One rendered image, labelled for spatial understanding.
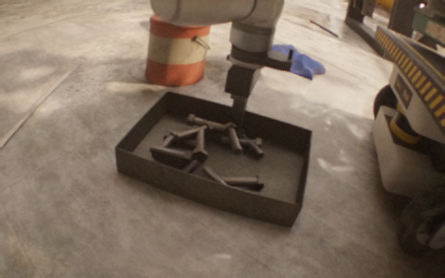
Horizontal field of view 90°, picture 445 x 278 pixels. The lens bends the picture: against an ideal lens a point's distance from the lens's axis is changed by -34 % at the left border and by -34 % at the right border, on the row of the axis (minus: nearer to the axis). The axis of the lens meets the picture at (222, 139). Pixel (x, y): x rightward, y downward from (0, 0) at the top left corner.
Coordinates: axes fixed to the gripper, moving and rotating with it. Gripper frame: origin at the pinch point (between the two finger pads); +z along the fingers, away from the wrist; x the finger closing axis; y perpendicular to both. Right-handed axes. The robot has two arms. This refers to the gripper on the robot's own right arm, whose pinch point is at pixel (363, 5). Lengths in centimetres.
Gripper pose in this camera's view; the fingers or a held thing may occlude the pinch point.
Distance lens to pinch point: 76.4
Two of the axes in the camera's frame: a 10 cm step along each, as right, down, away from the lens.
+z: -1.4, 8.1, 5.8
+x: 2.8, -5.3, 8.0
